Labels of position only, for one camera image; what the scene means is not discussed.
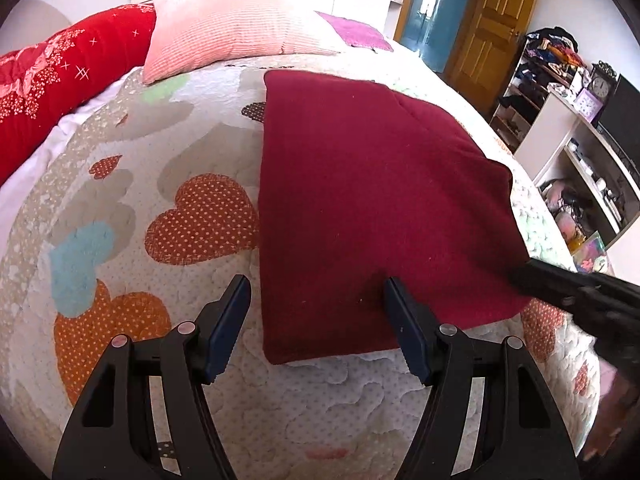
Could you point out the white shelf unit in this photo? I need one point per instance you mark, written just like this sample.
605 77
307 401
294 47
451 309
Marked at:
589 185

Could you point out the brown wooden door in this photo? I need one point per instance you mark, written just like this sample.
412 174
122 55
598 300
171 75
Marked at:
485 48

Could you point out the red floral quilt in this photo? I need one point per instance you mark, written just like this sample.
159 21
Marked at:
44 82

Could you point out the dark red knit sweater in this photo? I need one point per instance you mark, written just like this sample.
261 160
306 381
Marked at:
359 183

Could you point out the teal inner door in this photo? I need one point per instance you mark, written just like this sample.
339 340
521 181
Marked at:
430 30

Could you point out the purple cloth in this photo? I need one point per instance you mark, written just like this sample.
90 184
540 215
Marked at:
357 34

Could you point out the purple desk clock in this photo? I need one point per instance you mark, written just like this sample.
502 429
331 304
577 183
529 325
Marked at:
587 105

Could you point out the black monitor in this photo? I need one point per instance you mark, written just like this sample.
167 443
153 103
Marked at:
620 118

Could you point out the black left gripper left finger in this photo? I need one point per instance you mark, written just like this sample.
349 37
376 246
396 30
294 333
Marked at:
143 413

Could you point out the white bed sheet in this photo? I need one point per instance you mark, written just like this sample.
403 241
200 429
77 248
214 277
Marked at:
35 159

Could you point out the pile of clothes on shelf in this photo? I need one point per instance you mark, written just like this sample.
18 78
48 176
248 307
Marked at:
550 55

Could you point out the pink striped pillow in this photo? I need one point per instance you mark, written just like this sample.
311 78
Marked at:
189 34

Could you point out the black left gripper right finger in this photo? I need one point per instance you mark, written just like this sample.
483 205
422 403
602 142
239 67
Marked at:
489 415

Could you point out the heart patterned quilted bedspread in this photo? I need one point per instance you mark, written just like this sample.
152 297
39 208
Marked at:
148 213

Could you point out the black ornate clock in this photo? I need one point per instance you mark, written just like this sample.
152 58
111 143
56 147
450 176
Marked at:
602 82

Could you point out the round white headboard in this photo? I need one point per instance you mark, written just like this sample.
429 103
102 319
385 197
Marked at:
30 22

